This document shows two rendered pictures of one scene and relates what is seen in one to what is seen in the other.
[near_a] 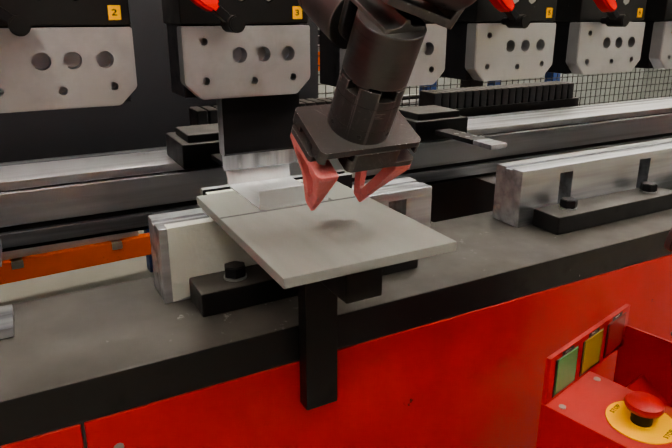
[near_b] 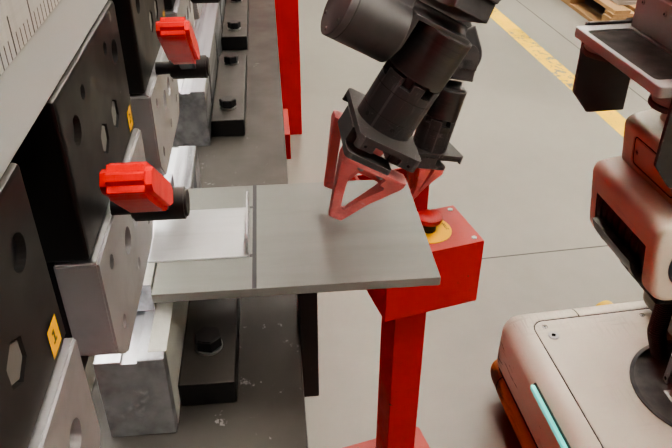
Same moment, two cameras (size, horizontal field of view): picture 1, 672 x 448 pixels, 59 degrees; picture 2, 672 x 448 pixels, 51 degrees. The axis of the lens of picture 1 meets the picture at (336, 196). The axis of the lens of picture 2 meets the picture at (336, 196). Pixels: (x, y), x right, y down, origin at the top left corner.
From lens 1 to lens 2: 68 cm
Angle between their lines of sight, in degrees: 62
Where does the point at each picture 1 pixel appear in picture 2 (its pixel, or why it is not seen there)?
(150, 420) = not seen: outside the picture
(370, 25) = (457, 41)
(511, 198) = (195, 120)
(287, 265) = (413, 269)
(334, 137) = (401, 144)
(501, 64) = not seen: outside the picture
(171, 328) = (243, 433)
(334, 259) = (412, 242)
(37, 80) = (131, 270)
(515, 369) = not seen: hidden behind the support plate
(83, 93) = (143, 250)
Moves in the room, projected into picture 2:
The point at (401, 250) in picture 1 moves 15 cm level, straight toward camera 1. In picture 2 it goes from (411, 206) to (552, 247)
